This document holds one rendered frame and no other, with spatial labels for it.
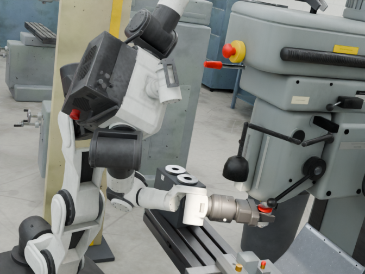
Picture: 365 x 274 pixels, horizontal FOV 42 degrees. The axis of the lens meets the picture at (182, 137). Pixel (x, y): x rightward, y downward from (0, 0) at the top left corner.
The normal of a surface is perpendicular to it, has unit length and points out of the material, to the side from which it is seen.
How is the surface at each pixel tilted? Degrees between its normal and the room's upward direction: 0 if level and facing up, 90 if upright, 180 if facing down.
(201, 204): 66
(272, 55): 90
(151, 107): 58
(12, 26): 90
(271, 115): 90
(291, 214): 94
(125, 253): 0
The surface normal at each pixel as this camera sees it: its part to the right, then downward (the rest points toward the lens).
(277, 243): 0.10, 0.40
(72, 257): 0.44, -0.67
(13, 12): 0.43, 0.36
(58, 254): -0.76, 0.08
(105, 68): 0.61, -0.20
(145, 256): 0.16, -0.93
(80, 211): 0.64, 0.19
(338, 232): -0.89, 0.00
